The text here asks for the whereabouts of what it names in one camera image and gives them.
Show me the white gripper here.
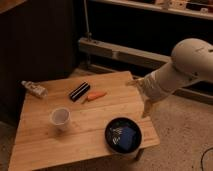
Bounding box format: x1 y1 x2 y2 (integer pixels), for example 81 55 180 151
126 72 171 118

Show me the black striped eraser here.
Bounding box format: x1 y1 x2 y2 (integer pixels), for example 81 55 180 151
69 82 90 102

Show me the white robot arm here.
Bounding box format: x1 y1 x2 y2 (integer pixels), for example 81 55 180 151
127 38 213 117

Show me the blue cloth in bowl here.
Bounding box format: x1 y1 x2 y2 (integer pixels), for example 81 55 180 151
117 127 136 150

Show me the black bowl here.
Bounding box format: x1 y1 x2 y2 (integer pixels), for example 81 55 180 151
105 117 142 154

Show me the orange carrot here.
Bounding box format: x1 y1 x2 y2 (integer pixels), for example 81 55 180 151
82 91 106 103

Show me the wooden table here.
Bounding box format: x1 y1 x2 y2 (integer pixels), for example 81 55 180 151
8 71 160 171

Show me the grey metal beam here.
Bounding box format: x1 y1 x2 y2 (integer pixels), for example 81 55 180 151
77 36 213 84

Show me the vertical metal pole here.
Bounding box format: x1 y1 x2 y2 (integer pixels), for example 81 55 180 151
83 0 92 41

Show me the white shelf board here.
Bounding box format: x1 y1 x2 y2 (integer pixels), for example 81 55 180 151
90 0 213 21

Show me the black cable on floor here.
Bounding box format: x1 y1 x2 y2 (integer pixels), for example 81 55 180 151
199 146 213 171

